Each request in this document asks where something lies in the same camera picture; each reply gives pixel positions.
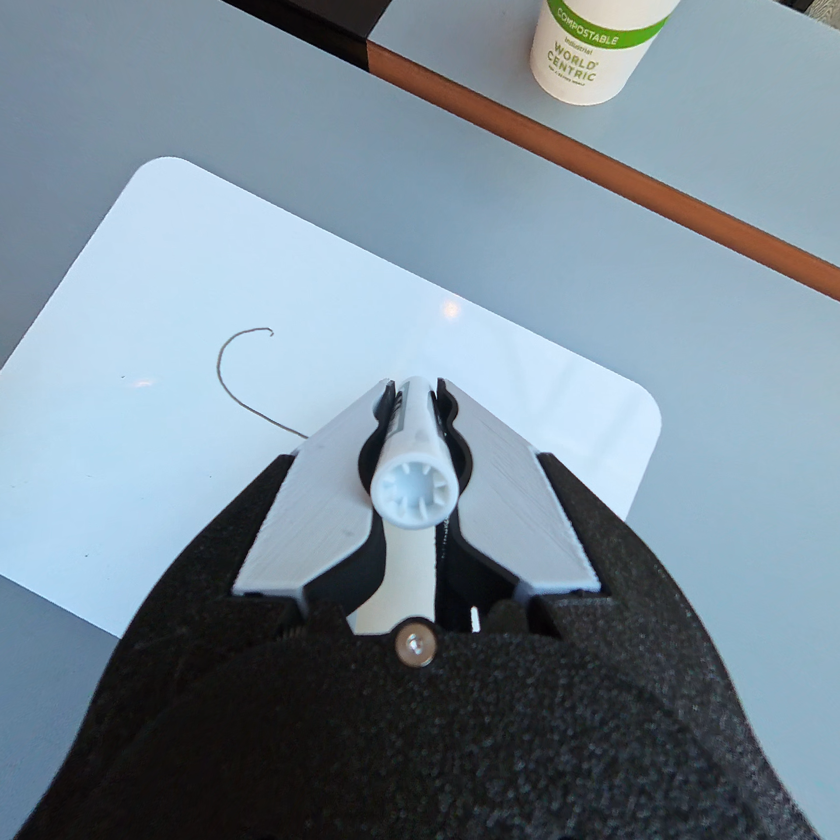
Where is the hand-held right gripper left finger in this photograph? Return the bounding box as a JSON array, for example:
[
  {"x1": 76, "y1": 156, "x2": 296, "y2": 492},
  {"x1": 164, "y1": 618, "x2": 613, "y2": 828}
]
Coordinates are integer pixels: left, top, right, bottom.
[{"x1": 233, "y1": 379, "x2": 396, "y2": 618}]

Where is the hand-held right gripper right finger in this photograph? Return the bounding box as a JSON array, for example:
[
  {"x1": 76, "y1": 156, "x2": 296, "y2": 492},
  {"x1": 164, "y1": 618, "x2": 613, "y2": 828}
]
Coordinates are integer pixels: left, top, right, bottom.
[{"x1": 433, "y1": 378, "x2": 601, "y2": 618}]

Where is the white dry-erase marker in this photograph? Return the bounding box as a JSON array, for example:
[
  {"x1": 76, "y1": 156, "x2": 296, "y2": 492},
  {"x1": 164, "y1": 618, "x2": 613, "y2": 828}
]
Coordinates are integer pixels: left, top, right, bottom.
[{"x1": 369, "y1": 375, "x2": 460, "y2": 531}]

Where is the white whiteboard sheet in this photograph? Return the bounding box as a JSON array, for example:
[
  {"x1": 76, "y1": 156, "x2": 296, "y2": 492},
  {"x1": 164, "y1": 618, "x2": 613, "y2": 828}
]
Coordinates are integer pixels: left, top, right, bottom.
[{"x1": 0, "y1": 156, "x2": 662, "y2": 641}]

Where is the grey desk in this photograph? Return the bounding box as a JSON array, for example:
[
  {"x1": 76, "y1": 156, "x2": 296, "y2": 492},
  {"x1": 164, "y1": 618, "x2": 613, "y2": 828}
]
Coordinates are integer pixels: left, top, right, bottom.
[{"x1": 0, "y1": 0, "x2": 840, "y2": 840}]

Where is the white paper cup green band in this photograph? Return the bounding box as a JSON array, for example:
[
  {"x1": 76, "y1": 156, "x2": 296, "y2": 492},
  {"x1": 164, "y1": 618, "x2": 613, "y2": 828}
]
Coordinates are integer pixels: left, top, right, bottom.
[{"x1": 529, "y1": 0, "x2": 683, "y2": 106}]

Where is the black desk cable flap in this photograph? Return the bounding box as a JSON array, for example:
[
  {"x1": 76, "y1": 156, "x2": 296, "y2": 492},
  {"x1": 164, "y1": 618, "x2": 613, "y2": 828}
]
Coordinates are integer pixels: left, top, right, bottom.
[{"x1": 220, "y1": 0, "x2": 395, "y2": 70}]

